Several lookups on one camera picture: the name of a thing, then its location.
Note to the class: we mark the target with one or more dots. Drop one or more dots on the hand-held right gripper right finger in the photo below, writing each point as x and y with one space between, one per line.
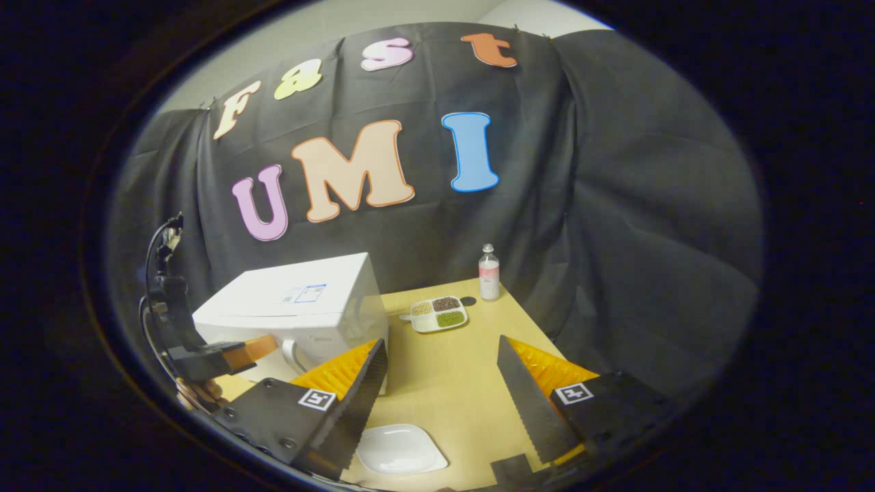
530 403

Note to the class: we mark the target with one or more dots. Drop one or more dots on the white microwave oven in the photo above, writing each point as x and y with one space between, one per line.
307 321

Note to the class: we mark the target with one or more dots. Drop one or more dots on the divided tray of beans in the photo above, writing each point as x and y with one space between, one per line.
441 316

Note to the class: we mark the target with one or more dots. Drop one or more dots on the black backdrop cloth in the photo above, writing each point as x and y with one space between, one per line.
615 205

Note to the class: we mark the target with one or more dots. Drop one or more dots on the black table edge clamp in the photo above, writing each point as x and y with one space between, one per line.
511 470

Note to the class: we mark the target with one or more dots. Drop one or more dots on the white square plate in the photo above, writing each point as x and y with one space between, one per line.
403 451

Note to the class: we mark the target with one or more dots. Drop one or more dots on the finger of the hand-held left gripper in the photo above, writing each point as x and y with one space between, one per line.
205 362

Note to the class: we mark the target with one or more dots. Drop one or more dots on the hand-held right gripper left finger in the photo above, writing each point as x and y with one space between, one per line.
355 410

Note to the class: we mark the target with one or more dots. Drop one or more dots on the clear bottle with pink label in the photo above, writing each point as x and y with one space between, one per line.
489 277

